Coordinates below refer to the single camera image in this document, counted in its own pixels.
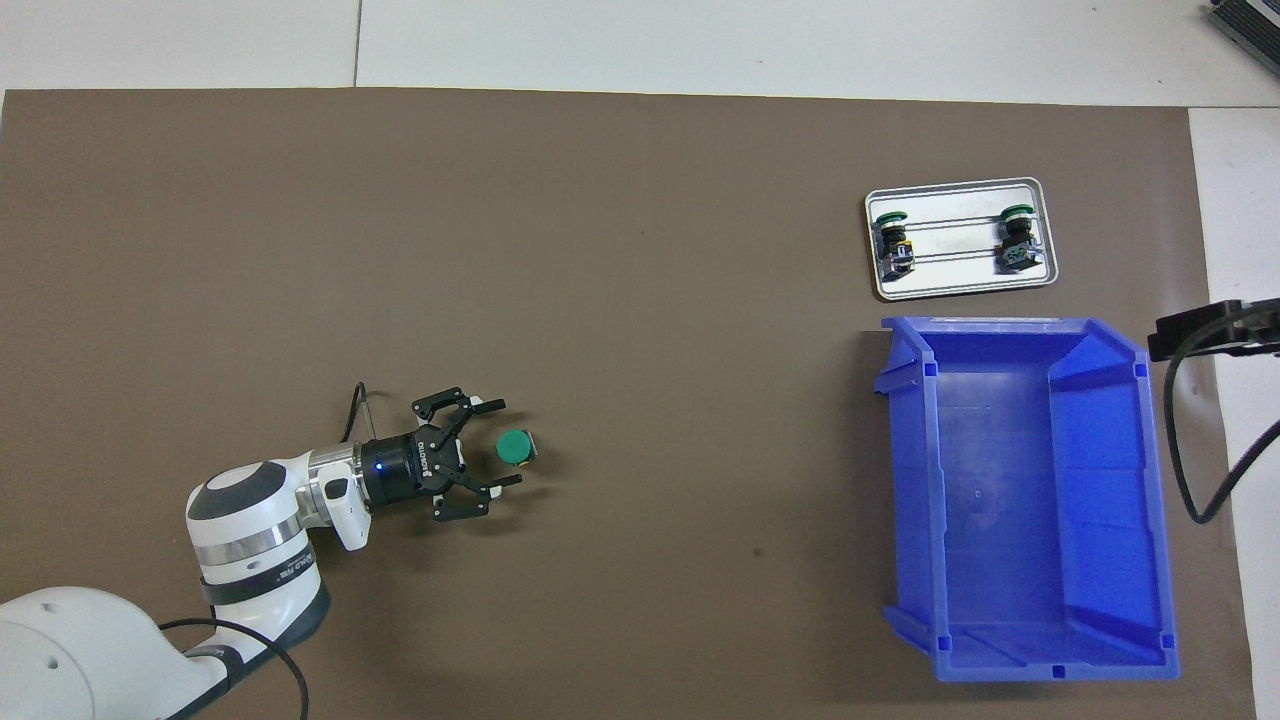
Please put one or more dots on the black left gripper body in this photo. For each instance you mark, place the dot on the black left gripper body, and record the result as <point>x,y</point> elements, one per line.
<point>405,468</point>

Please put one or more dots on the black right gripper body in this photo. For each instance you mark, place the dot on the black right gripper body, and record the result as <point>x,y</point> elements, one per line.
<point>1265,325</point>

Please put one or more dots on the green push button switch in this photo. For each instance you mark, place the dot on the green push button switch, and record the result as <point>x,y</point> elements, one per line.
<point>514,447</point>
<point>1017,238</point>

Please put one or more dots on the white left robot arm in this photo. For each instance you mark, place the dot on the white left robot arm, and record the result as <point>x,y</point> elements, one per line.
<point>245,520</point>

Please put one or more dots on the green push button yellow band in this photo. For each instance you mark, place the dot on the green push button yellow band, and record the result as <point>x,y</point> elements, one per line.
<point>893,240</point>

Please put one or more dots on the grey metal tray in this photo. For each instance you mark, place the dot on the grey metal tray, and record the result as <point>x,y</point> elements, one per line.
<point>960,275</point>

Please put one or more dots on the blue plastic storage bin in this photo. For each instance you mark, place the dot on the blue plastic storage bin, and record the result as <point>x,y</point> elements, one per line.
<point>1000,500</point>

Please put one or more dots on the grey ridged device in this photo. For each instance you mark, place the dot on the grey ridged device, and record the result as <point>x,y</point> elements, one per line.
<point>1255,25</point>

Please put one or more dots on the brown table mat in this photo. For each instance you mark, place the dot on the brown table mat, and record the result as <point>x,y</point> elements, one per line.
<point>700,200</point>

